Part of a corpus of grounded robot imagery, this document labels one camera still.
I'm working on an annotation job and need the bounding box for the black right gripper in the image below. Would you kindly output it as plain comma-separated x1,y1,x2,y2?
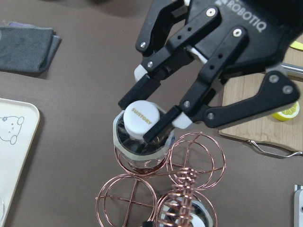
151,0,303,75

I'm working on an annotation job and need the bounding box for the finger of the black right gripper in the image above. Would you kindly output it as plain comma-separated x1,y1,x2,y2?
118,6,222,110
143,26,300,143

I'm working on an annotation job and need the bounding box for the tea bottle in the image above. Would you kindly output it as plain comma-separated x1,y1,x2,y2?
113,100,175,175
157,199,214,227

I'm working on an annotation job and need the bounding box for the copper wire bottle basket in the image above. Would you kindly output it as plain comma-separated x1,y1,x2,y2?
96,132,226,227

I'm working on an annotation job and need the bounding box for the yellow plastic knife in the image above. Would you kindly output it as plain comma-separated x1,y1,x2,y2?
290,41,303,51

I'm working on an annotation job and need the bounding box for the bamboo cutting board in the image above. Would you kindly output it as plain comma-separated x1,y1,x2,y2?
219,47,303,153

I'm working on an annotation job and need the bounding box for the steel muddler black tip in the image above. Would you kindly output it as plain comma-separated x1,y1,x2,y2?
280,63,303,79

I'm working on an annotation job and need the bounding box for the lemon half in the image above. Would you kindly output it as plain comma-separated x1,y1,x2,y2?
272,101,300,122

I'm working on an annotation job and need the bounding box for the grey folded cloth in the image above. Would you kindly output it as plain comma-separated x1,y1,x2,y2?
0,22,61,74

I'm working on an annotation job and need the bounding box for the cream rabbit tray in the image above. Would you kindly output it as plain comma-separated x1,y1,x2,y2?
0,98,40,226

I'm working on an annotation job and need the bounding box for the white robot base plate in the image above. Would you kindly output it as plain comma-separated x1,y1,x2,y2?
294,184,303,227

